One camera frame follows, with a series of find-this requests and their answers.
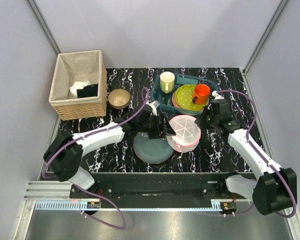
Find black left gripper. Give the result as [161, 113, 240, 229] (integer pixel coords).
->
[137, 112, 176, 140]

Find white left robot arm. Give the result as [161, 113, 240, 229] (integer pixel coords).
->
[43, 103, 176, 198]

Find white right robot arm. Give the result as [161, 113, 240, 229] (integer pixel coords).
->
[195, 90, 297, 219]

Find teal ceramic plate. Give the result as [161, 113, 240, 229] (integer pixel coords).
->
[133, 132, 175, 164]

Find orange mug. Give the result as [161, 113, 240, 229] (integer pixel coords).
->
[192, 84, 211, 105]

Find pink plate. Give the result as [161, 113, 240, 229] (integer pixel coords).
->
[172, 93, 180, 108]

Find teal plastic tray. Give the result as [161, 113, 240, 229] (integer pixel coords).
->
[151, 73, 220, 116]

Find green polka dot plate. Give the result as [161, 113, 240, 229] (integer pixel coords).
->
[175, 84, 209, 112]

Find pale yellow mug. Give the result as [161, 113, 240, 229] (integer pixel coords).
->
[159, 71, 175, 94]

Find beige brown bowl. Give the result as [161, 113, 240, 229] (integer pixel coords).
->
[107, 88, 131, 110]

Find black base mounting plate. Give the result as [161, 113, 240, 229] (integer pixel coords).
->
[69, 171, 256, 203]

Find black item in basket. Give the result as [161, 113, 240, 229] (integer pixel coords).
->
[76, 84, 99, 99]

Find white cloth in basket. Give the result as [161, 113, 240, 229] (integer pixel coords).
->
[69, 79, 91, 99]

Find wicker basket with liner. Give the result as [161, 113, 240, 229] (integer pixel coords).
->
[49, 49, 107, 121]

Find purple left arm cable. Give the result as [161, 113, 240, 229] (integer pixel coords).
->
[41, 86, 151, 230]

